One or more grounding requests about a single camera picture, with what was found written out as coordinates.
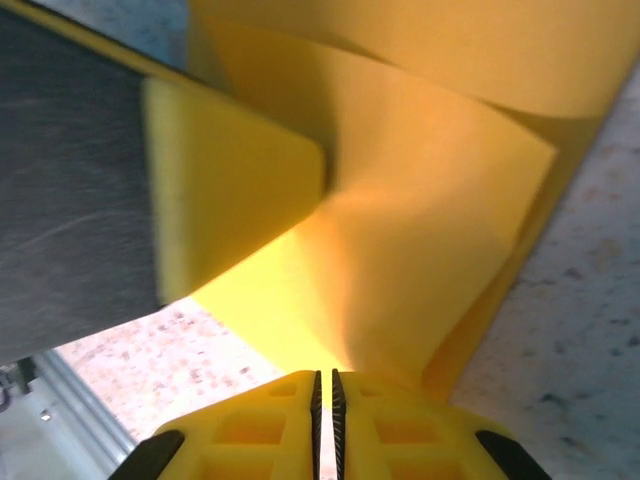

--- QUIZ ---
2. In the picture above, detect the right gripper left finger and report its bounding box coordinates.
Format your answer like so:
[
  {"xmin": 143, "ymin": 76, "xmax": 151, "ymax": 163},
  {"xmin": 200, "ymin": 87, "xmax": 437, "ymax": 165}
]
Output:
[{"xmin": 113, "ymin": 369, "xmax": 325, "ymax": 480}]

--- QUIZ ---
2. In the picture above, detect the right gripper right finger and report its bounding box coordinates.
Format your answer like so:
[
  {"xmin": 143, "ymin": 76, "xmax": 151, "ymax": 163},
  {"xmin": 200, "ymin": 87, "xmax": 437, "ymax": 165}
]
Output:
[{"xmin": 329, "ymin": 368, "xmax": 552, "ymax": 480}]

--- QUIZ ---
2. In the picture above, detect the yellow paper sheet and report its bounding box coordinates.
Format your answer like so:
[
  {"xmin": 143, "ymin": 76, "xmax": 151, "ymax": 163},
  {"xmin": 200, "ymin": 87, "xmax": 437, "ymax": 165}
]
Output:
[{"xmin": 187, "ymin": 0, "xmax": 632, "ymax": 401}]

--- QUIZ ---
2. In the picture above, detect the aluminium mounting rail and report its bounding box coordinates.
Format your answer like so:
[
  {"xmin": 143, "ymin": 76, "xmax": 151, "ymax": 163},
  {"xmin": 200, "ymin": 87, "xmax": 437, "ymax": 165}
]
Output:
[{"xmin": 0, "ymin": 347, "xmax": 141, "ymax": 480}]

